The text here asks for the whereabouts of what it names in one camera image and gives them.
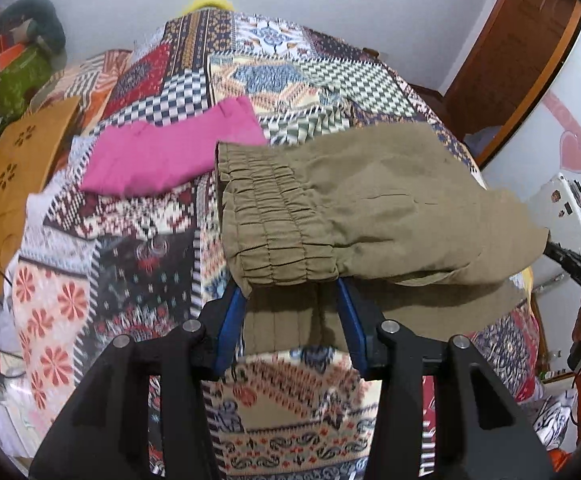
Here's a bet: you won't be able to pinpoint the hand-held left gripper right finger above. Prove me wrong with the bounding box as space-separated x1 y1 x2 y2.
335 277 556 480

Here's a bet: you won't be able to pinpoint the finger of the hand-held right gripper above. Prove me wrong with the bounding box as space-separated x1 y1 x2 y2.
545 241 579 273

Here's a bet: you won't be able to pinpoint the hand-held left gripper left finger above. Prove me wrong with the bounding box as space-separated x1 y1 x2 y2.
29 280 248 480

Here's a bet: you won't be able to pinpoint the olive green pants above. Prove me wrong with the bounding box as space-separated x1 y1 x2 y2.
214 122 551 356

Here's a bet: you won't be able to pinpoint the pink pants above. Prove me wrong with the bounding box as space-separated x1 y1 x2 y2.
79 96 270 198

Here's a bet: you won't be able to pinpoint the white appliance with stickers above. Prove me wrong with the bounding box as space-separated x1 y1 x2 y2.
525 172 581 281

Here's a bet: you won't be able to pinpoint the white sliding wardrobe door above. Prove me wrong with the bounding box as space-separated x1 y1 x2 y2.
481 15 581 241

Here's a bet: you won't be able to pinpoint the patchwork printed blanket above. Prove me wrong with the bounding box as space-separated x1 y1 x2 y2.
8 10 579 480

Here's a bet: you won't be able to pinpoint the wooden door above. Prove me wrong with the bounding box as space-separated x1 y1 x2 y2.
443 0 581 168

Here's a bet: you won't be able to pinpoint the wooden lap desk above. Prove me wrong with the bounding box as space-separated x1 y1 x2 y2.
0 95 82 301

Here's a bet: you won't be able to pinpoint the orange striped blanket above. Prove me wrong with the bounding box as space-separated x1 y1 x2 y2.
30 49 134 133

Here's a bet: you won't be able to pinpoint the green storage bag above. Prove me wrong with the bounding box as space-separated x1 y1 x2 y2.
0 47 54 143

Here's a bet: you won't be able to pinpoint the yellow curved cushion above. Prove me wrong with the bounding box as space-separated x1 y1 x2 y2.
179 0 235 15

